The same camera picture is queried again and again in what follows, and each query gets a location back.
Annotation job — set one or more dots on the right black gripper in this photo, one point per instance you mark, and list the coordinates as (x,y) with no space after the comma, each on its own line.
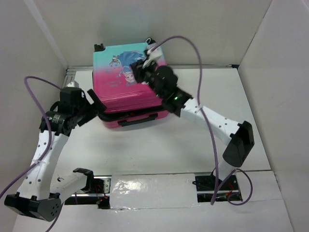
(141,71)

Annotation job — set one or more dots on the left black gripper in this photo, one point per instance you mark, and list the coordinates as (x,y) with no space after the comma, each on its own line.
(93,108)

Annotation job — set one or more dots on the pink children's suitcase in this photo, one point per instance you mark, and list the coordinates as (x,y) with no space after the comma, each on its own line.
(127,102)

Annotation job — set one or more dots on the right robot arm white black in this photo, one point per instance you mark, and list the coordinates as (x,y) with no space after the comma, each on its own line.
(238,137)

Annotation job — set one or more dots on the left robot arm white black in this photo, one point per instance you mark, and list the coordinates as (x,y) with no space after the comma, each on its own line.
(38,196)

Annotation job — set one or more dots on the shiny white taped sheet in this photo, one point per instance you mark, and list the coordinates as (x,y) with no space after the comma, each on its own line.
(153,191)

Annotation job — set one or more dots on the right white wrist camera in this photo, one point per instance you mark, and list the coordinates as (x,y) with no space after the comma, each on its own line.
(153,53)

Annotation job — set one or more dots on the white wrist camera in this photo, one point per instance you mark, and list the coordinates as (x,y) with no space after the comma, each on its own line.
(153,53)
(72,84)

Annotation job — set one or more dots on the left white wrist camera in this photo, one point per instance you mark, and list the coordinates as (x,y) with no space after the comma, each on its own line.
(72,84)

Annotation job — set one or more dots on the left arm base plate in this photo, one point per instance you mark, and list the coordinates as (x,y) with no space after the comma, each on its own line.
(98,196)

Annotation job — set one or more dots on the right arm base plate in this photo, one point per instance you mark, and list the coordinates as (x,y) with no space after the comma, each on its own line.
(205,189)

